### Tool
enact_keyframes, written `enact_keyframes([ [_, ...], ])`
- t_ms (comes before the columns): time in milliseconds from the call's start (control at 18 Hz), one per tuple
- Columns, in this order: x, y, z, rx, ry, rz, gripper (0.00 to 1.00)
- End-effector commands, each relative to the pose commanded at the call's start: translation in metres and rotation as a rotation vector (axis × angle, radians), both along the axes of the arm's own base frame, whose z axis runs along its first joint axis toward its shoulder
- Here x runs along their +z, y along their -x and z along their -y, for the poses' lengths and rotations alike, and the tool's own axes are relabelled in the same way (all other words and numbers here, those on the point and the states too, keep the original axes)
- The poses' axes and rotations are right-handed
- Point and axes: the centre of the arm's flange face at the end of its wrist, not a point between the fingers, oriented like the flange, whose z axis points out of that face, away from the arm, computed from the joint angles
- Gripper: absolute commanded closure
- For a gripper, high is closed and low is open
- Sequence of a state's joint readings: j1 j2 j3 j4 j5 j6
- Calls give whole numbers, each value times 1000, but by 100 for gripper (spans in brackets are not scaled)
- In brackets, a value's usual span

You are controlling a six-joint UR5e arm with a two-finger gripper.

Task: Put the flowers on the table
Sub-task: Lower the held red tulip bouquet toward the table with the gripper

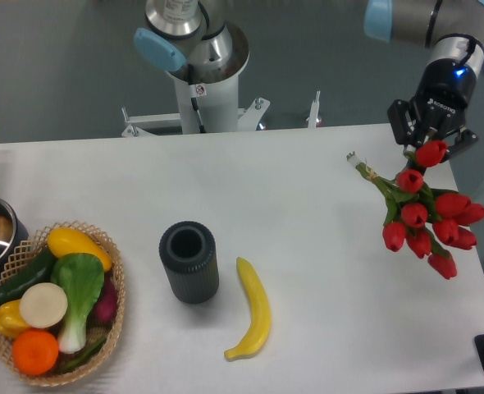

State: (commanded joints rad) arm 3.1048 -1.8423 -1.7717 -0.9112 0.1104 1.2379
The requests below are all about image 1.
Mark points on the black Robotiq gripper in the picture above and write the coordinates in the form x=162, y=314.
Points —
x=437, y=110

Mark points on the red tulip bouquet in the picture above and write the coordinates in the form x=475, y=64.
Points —
x=427, y=220

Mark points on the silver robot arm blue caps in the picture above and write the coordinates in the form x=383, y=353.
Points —
x=454, y=33

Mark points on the yellow plastic banana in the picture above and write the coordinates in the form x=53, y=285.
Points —
x=261, y=316

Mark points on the dark grey ribbed vase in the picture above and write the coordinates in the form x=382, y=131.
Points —
x=189, y=256

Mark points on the purple red onion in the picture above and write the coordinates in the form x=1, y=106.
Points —
x=105, y=308

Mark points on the green bok choy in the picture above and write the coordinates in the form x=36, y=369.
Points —
x=81, y=277

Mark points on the yellow squash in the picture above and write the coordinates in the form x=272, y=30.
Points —
x=63, y=241

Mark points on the woven wicker basket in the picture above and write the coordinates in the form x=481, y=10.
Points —
x=23, y=254

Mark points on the dark green cucumber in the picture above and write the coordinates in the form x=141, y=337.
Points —
x=36, y=271

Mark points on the green chili pepper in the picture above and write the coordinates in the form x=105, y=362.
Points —
x=83, y=357

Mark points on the white round radish slice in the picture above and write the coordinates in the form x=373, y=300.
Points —
x=43, y=305

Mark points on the orange fruit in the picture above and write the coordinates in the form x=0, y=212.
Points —
x=35, y=352

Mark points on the yellow bell pepper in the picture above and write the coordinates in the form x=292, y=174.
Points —
x=11, y=323

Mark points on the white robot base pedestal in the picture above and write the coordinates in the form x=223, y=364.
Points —
x=203, y=53

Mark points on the white metal frame bracket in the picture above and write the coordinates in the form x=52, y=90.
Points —
x=249, y=119

